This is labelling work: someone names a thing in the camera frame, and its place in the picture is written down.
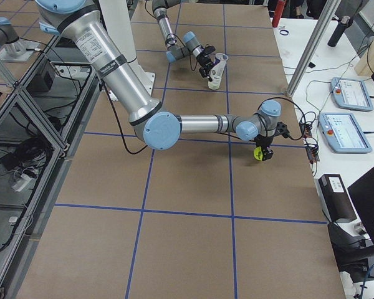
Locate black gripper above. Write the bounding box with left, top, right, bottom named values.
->
left=196, top=52, right=216, bottom=82
left=255, top=133, right=275, bottom=161

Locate white blue tennis ball can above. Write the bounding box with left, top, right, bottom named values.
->
left=208, top=53, right=228, bottom=90

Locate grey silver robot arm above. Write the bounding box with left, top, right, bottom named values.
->
left=36, top=1, right=284, bottom=161
left=151, top=0, right=216, bottom=82

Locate small electronics board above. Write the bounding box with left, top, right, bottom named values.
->
left=299, top=120, right=320, bottom=164

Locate near teach pendant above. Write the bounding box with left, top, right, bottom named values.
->
left=319, top=113, right=372, bottom=154

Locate teach pendant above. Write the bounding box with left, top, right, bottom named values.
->
left=319, top=113, right=372, bottom=154
left=330, top=77, right=373, bottom=112

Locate black box with label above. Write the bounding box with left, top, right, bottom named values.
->
left=318, top=174, right=357, bottom=223

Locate red bottle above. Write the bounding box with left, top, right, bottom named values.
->
left=272, top=0, right=285, bottom=28

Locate far teach pendant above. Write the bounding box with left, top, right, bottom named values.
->
left=330, top=77, right=373, bottom=112

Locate black monitor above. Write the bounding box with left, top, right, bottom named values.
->
left=348, top=167, right=374, bottom=240

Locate black bottle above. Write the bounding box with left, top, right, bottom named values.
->
left=327, top=16, right=352, bottom=47

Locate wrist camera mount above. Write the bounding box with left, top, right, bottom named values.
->
left=203, top=45, right=216, bottom=55
left=274, top=121, right=290, bottom=138

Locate white camera mast base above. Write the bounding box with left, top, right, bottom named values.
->
left=98, top=0, right=155, bottom=95

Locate aluminium frame post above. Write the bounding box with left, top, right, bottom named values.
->
left=285, top=0, right=341, bottom=97

